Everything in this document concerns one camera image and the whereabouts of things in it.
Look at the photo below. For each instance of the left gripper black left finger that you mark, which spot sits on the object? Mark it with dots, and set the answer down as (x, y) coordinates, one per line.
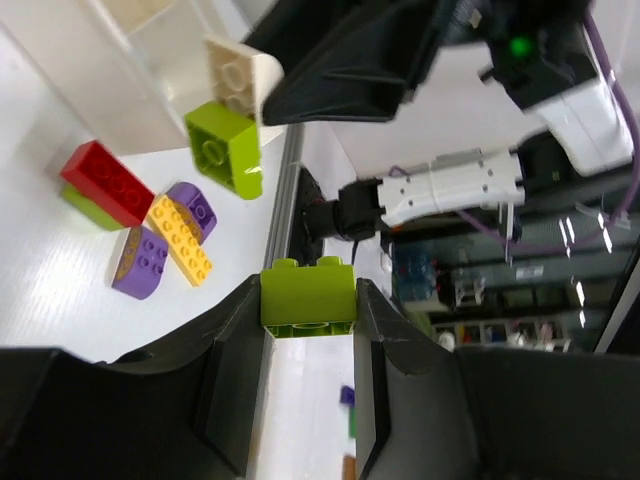
(180, 407)

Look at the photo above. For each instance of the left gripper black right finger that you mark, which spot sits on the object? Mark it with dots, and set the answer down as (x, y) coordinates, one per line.
(423, 412)

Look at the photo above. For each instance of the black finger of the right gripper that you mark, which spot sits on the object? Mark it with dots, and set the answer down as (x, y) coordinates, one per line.
(350, 61)

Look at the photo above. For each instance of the white curved lego brick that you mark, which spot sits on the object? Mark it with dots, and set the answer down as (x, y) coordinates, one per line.
(242, 77)

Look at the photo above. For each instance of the lime curved lego brick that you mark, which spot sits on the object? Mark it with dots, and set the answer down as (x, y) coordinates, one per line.
(225, 148)

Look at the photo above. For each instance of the lime and white lego base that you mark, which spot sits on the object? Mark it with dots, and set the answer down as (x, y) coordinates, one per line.
(308, 301)

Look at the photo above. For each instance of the purple lego plate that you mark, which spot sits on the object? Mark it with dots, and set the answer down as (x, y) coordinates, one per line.
(141, 264)

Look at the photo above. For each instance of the yellow long lego plate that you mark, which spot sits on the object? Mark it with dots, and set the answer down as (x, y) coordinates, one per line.
(184, 249)

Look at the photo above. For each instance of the purple square lego brick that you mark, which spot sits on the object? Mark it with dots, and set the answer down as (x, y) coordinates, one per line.
(194, 209)

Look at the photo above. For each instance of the red tall lego brick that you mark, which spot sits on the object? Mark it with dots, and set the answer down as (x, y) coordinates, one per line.
(97, 174)

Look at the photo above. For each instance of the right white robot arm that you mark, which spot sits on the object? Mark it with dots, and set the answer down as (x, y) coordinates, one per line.
(550, 61)

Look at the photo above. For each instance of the right white divided container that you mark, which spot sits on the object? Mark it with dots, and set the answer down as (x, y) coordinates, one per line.
(130, 70)

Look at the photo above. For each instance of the lime brick under red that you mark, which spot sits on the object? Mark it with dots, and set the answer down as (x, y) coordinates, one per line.
(90, 209)

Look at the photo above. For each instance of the aluminium front rail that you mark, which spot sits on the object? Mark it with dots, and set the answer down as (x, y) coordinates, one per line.
(285, 196)

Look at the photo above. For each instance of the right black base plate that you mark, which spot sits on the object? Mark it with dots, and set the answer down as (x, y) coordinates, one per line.
(303, 247)

